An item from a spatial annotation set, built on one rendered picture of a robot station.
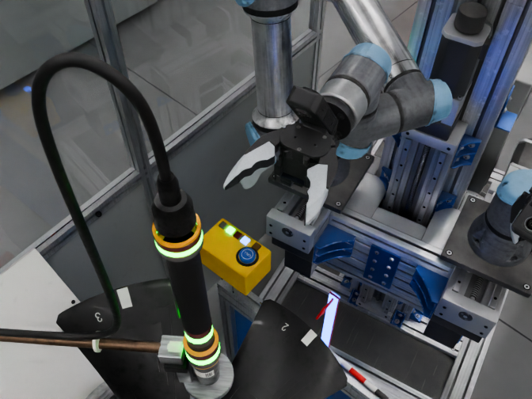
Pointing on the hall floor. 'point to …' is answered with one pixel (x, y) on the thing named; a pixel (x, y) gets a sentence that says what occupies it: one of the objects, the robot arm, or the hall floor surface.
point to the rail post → (229, 329)
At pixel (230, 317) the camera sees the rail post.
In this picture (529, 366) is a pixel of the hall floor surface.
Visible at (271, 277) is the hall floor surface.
